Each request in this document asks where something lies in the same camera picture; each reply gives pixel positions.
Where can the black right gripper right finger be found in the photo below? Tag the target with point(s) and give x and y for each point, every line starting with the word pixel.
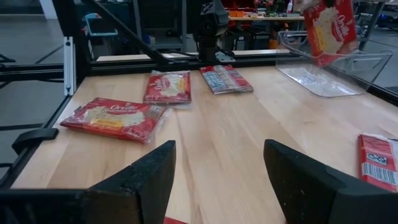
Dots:
pixel 304 193

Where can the black aluminium table frame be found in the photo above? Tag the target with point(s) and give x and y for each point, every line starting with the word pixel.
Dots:
pixel 31 71

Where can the silver aluminium post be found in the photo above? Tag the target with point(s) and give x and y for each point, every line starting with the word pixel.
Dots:
pixel 69 65

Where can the red popcorn bag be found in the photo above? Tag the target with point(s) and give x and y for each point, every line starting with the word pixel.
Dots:
pixel 225 79
pixel 174 221
pixel 118 119
pixel 377 161
pixel 168 88
pixel 329 31

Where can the black table edge bracket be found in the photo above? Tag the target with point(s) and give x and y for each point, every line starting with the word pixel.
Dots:
pixel 34 137

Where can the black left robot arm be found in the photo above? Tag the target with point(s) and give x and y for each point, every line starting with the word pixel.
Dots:
pixel 211 31

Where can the clear plastic basket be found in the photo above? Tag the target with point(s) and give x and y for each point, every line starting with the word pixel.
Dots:
pixel 317 82

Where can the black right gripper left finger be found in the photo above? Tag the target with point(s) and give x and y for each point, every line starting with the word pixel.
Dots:
pixel 146 186

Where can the orange bins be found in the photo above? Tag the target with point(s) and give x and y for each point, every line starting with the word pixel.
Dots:
pixel 236 13

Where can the light blue chair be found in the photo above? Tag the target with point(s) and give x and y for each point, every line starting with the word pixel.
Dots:
pixel 99 26

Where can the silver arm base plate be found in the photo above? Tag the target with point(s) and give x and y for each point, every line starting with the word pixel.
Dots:
pixel 224 57

